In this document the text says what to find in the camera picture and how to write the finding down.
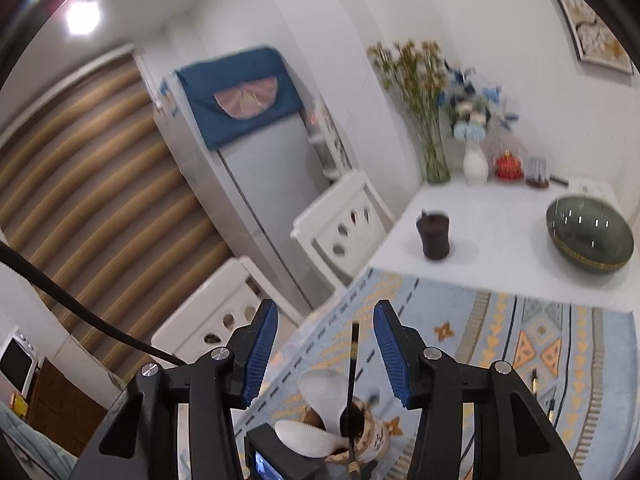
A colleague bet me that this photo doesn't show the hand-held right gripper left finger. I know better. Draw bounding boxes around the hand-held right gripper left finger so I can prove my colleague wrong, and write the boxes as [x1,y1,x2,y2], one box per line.
[70,299,280,480]

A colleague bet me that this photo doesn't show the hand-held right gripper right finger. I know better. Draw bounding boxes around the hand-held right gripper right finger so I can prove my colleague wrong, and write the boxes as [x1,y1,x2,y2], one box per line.
[372,300,583,480]

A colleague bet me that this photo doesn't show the white serrated rice paddle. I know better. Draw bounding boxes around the white serrated rice paddle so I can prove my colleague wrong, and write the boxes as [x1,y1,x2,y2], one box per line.
[274,419,346,458]

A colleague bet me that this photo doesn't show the white dotted rice paddle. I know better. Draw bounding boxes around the white dotted rice paddle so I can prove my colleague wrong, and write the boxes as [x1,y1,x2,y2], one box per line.
[298,369,351,433]

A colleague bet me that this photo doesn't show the wooden utensil holder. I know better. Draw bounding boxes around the wooden utensil holder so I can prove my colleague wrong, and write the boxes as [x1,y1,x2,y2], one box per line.
[300,392,393,466]

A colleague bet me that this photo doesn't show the white dining chair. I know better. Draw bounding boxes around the white dining chair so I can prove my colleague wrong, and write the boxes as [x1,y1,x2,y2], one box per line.
[291,172,396,291]
[150,256,301,361]

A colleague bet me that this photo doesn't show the blue patterned table cloth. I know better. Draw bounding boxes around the blue patterned table cloth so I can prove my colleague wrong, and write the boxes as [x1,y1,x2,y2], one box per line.
[240,266,640,480]

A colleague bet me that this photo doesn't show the dark brown lidded mug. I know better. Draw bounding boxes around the dark brown lidded mug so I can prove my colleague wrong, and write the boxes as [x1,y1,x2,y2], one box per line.
[416,207,451,262]

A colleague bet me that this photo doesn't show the grey refrigerator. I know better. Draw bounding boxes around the grey refrigerator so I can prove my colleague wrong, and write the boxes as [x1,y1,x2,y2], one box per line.
[152,47,361,311]

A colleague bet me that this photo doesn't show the dried flowers in glass vase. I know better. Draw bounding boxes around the dried flowers in glass vase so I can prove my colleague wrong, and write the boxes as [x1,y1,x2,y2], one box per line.
[367,39,453,184]

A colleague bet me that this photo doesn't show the brown wooden cabinet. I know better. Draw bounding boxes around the brown wooden cabinet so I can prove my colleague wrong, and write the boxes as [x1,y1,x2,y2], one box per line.
[25,357,108,458]

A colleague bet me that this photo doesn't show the blue flowers in white vase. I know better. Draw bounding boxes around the blue flowers in white vase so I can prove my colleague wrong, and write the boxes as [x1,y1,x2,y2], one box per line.
[440,60,518,186]

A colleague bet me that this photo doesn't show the red lidded tea cup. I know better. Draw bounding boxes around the red lidded tea cup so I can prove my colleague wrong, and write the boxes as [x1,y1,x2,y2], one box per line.
[494,149,526,181]

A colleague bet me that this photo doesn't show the dark green bowl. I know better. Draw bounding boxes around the dark green bowl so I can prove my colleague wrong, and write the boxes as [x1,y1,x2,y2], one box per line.
[545,195,635,275]

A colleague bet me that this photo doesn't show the metal phone stand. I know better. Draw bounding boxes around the metal phone stand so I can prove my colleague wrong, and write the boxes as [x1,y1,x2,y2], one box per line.
[526,156,551,190]

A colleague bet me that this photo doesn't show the brown striped curtain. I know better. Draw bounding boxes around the brown striped curtain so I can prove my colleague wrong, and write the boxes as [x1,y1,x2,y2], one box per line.
[0,45,236,376]

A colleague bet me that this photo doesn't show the white microwave oven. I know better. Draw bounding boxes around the white microwave oven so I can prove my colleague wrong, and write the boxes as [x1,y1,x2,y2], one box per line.
[0,327,41,396]

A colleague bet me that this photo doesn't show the blue fridge cover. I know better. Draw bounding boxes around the blue fridge cover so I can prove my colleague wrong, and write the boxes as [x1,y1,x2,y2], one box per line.
[174,47,306,151]

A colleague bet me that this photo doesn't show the round ceiling light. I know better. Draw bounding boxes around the round ceiling light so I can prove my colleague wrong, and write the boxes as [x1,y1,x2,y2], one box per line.
[65,0,103,36]

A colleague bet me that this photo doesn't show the large framed flower picture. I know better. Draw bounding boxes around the large framed flower picture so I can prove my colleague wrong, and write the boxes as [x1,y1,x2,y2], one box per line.
[540,0,635,76]

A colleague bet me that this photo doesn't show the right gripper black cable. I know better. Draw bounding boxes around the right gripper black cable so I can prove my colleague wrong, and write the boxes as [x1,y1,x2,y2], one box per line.
[0,242,188,367]

